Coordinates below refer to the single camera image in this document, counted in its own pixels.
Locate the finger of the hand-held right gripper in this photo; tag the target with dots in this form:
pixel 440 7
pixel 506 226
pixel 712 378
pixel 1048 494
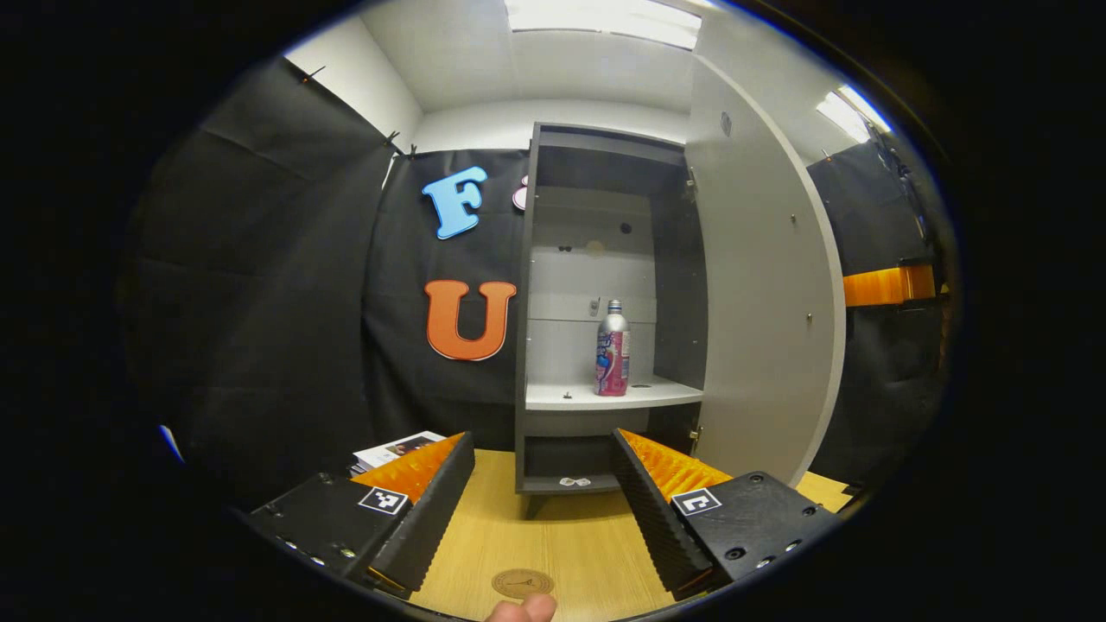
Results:
pixel 890 285

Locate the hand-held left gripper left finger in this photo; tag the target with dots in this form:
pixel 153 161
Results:
pixel 432 518

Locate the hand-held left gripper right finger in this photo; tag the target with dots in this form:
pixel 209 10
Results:
pixel 657 518

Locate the round brown coaster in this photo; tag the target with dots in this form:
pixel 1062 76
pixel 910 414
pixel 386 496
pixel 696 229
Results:
pixel 518 580

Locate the beige cabinet door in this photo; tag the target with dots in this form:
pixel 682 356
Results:
pixel 760 328

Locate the silver bottle with pink label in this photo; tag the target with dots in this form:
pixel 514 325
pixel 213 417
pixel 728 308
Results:
pixel 612 363

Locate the dark grey cabinet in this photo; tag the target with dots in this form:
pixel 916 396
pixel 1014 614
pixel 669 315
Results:
pixel 678 285

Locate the metal door hinge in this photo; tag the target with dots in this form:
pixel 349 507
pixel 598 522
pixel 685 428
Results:
pixel 692 183
pixel 696 436

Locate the white cover book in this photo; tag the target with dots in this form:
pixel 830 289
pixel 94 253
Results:
pixel 393 449

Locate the small ceiling light panel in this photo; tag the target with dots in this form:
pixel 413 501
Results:
pixel 851 111

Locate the black backdrop cloth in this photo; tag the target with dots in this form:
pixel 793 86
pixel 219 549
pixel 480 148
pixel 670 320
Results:
pixel 276 302

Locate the white sheet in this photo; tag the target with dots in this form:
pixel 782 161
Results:
pixel 171 442

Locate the long ceiling light panel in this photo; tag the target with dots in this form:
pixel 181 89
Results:
pixel 605 22

